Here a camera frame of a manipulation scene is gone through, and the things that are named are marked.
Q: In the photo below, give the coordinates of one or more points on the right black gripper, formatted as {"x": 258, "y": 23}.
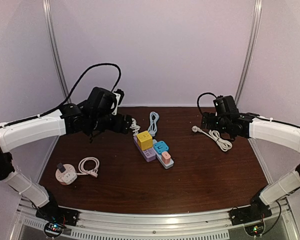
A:
{"x": 210, "y": 125}

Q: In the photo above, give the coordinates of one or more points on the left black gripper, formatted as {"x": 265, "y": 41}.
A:
{"x": 117, "y": 127}

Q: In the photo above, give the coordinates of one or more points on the yellow cube socket adapter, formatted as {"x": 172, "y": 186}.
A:
{"x": 144, "y": 140}

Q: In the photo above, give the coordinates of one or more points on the purple power strip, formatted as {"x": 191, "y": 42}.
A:
{"x": 148, "y": 154}

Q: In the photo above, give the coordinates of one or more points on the blue square plug adapter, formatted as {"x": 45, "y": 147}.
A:
{"x": 160, "y": 147}

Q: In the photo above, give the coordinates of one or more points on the light blue power strip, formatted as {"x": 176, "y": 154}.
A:
{"x": 170, "y": 165}

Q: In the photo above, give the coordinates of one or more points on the pink small plug adapter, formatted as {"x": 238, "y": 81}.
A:
{"x": 166, "y": 157}

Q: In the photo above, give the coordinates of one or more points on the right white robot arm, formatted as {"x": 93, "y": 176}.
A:
{"x": 252, "y": 126}

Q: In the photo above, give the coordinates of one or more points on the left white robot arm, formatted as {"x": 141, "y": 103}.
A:
{"x": 65, "y": 120}

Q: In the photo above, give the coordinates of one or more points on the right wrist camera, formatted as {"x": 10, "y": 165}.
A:
{"x": 225, "y": 105}

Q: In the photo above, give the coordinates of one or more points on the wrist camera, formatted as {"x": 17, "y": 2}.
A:
{"x": 104, "y": 102}
{"x": 225, "y": 105}

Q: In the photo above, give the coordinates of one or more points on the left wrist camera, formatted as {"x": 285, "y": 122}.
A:
{"x": 104, "y": 102}

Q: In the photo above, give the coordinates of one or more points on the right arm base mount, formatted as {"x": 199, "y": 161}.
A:
{"x": 243, "y": 215}

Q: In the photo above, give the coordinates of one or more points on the front aluminium rail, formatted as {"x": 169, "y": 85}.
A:
{"x": 208, "y": 225}

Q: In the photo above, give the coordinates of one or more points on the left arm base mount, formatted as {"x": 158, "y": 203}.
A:
{"x": 62, "y": 216}

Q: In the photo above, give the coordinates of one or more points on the right aluminium frame post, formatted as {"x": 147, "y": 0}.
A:
{"x": 253, "y": 36}

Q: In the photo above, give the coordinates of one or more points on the aluminium frame post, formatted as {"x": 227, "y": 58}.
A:
{"x": 253, "y": 36}
{"x": 54, "y": 47}

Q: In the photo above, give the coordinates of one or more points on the left aluminium frame post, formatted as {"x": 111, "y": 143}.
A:
{"x": 54, "y": 47}

